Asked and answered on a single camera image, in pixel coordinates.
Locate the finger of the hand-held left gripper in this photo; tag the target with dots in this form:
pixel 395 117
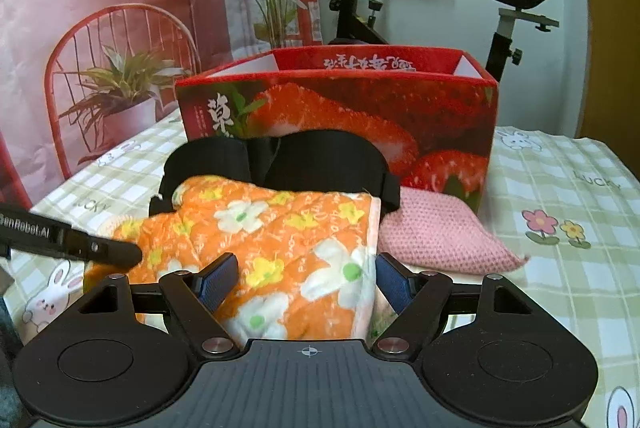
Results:
pixel 107 252

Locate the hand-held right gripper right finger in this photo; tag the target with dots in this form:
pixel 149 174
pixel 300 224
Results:
pixel 392 280

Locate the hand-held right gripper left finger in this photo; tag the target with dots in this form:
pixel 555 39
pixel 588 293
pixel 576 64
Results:
pixel 220 280

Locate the pink knitted cloth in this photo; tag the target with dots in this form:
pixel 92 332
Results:
pixel 440 228

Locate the orange floral quilted cloth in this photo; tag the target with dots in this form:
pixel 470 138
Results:
pixel 280 228

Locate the red strawberry print box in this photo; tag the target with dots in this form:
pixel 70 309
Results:
pixel 325 117

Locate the black exercise bike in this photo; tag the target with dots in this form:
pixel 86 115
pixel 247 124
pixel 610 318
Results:
pixel 360 27

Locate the wooden door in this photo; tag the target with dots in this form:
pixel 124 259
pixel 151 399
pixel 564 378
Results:
pixel 615 57

